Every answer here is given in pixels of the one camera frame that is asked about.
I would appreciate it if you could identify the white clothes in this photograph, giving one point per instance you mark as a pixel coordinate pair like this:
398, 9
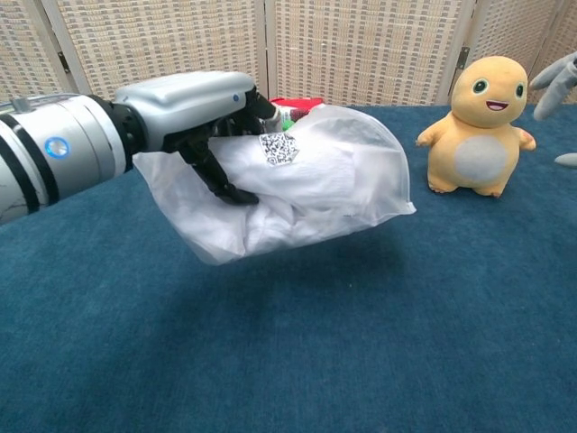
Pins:
324, 180

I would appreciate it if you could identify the yellow plush toy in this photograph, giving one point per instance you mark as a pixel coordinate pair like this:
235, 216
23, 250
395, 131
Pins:
478, 126

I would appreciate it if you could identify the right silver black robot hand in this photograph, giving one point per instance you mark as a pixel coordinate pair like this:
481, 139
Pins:
563, 76

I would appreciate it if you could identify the blue felt table cover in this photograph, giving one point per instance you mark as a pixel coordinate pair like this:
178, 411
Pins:
288, 338

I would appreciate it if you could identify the red juice bottle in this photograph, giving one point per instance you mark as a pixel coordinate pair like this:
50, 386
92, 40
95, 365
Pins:
297, 103

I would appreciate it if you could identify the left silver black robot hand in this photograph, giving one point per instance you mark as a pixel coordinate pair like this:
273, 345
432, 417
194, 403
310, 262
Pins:
189, 99

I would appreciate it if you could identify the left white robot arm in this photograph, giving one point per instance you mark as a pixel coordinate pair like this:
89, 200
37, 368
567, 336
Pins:
67, 149

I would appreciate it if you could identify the woven folding screen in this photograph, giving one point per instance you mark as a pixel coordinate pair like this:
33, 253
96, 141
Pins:
158, 45

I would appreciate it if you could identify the clear plastic bag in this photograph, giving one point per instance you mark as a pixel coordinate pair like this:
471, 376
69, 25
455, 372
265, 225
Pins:
180, 212

